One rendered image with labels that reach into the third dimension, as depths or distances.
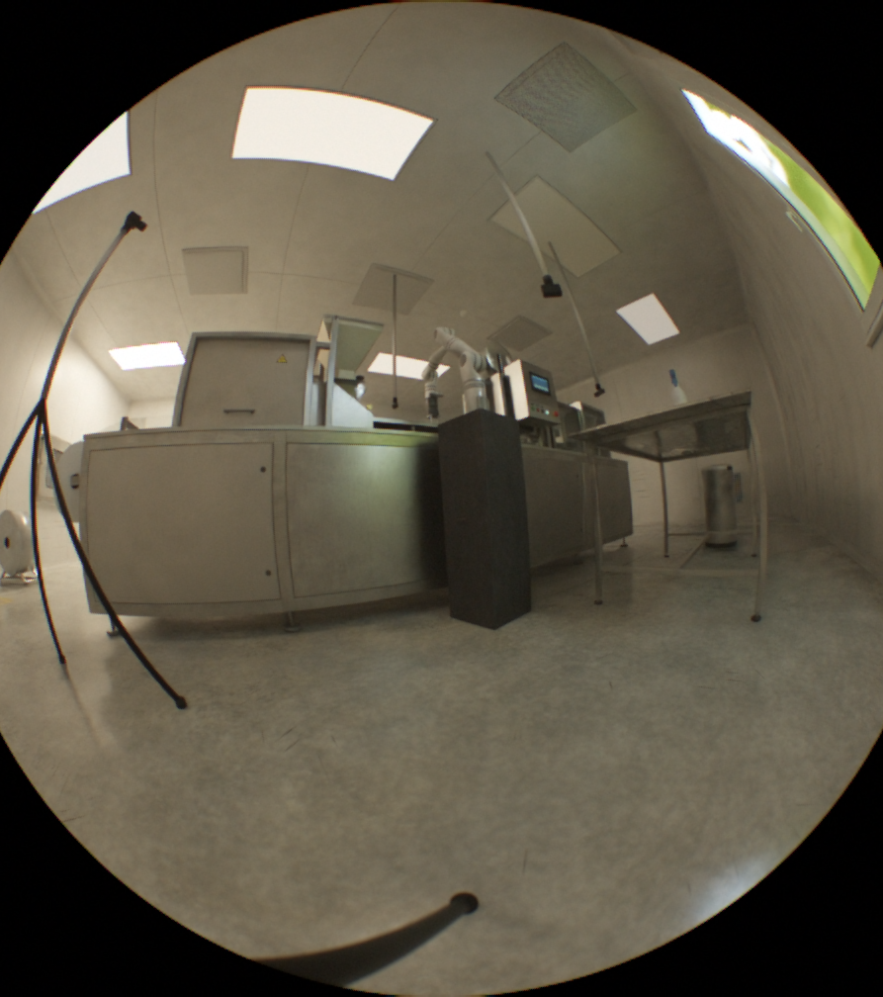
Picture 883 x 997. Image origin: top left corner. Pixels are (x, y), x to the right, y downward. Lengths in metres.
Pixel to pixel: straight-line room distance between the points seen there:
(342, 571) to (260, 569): 0.32
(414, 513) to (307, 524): 0.45
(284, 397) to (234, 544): 0.69
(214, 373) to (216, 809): 1.49
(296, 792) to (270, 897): 0.21
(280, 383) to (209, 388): 0.35
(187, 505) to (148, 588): 0.36
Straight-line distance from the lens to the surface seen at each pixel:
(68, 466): 1.92
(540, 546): 1.75
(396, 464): 1.23
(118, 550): 1.33
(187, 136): 2.66
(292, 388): 1.45
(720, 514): 2.57
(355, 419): 1.50
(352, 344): 1.69
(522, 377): 1.93
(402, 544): 1.22
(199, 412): 1.46
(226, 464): 1.16
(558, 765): 0.57
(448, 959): 0.43
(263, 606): 1.16
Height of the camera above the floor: 0.43
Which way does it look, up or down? 3 degrees up
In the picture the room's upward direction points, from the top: 4 degrees counter-clockwise
